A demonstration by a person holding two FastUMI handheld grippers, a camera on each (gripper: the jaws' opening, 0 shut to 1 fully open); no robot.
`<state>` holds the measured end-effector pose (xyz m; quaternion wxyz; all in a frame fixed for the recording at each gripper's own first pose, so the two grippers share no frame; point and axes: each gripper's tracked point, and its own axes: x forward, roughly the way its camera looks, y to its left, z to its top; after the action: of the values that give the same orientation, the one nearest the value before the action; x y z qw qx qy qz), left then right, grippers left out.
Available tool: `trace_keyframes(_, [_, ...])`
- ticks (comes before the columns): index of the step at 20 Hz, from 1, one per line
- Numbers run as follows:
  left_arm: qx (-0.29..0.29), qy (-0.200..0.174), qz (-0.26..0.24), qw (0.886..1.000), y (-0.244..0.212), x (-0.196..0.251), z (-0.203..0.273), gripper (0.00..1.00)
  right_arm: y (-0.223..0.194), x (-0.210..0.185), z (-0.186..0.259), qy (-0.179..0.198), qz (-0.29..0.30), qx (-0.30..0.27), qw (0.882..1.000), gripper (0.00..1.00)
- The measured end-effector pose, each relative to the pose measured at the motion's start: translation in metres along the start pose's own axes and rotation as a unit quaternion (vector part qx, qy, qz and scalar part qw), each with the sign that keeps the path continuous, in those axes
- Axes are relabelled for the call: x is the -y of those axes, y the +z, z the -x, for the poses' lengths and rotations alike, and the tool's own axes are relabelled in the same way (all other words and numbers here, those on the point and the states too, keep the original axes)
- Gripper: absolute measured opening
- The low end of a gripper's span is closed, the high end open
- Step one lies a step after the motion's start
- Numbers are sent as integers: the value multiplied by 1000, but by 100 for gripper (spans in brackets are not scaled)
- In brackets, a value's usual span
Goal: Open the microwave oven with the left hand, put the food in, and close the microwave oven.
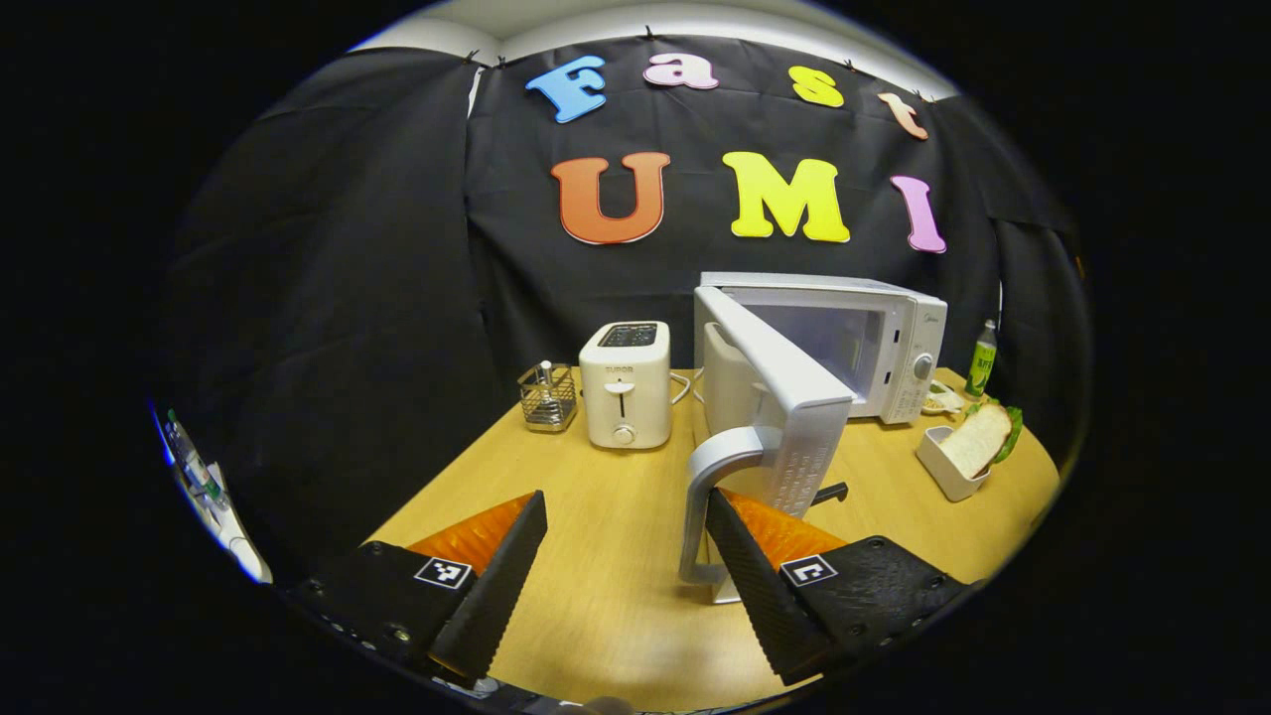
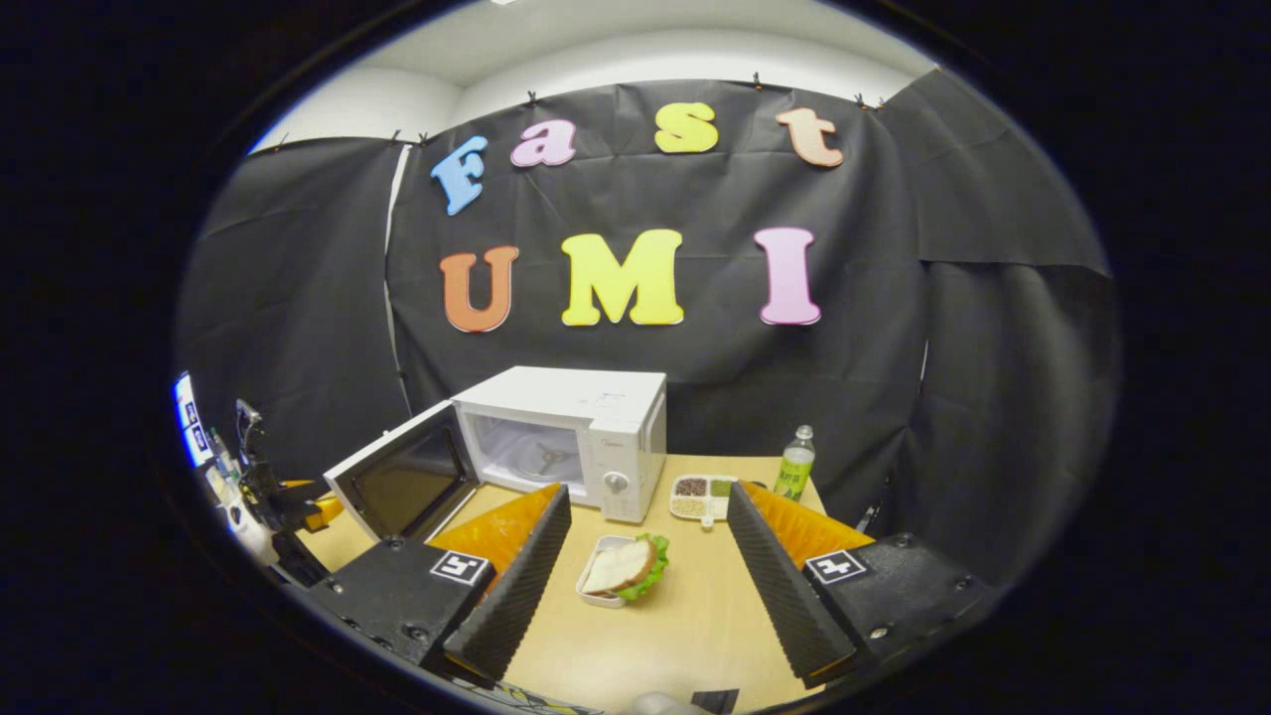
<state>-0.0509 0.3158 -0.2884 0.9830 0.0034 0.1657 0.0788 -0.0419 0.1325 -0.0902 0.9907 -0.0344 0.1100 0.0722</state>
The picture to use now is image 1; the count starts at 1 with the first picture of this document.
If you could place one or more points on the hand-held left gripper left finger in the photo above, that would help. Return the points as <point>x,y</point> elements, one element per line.
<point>496,596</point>

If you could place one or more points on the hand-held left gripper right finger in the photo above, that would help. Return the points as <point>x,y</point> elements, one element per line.
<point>760,596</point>

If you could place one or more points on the bread and lettuce sandwich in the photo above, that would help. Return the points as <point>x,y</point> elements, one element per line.
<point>978,442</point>

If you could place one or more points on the white microwave oven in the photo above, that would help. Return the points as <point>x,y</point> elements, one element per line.
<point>894,348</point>

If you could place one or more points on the white toaster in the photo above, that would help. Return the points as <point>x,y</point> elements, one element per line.
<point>626,392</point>

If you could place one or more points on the white divided dish of beans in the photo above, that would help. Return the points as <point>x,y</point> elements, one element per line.
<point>938,400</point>

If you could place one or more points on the green drink bottle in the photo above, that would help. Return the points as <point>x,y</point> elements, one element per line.
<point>982,367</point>

